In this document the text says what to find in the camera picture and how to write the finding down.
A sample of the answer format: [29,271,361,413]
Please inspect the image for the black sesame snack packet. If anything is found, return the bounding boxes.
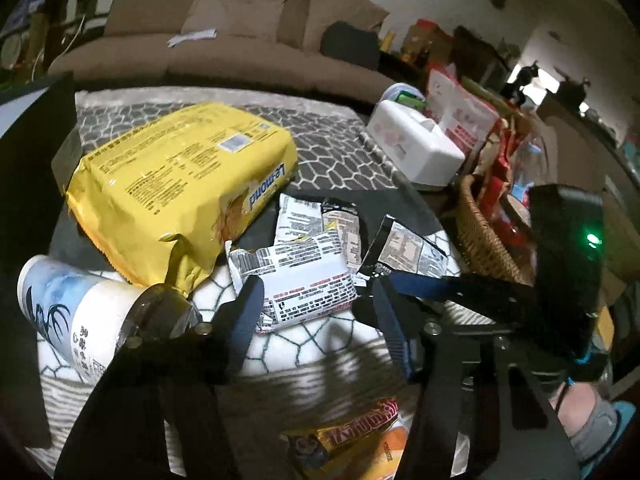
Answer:
[357,214,448,281]

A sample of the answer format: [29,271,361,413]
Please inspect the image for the gold orange cake wrapper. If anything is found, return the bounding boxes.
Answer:
[281,396,408,480]

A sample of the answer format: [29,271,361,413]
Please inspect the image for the teal sleeved forearm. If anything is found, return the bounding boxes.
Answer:
[569,397,637,479]

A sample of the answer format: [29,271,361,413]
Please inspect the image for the person's right hand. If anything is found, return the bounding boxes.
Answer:
[549,382,600,437]

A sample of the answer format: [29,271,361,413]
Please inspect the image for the wicker basket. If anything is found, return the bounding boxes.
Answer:
[456,174,533,285]

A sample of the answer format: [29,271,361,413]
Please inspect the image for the grey white patterned blanket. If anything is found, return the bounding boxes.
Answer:
[17,98,450,479]

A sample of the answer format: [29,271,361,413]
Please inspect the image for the white red snack packet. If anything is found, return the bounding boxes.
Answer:
[224,226,357,334]

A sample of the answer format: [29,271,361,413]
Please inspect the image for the red snacks in basket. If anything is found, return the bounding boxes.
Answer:
[476,116,548,263]

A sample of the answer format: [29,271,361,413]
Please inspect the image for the white tissue box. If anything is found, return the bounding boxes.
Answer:
[367,100,465,188]

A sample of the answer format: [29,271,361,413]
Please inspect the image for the yellow Lemond biscuit bag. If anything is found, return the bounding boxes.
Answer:
[66,102,298,295]

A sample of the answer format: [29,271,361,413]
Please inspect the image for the white cup with black lid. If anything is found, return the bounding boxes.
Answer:
[16,255,202,385]

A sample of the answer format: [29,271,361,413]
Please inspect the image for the red white snack bag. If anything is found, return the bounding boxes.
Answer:
[425,67,500,159]

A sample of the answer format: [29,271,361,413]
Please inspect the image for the brown sofa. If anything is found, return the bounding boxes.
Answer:
[49,0,393,106]

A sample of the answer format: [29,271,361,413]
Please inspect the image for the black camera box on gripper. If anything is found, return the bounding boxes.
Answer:
[528,184,604,360]

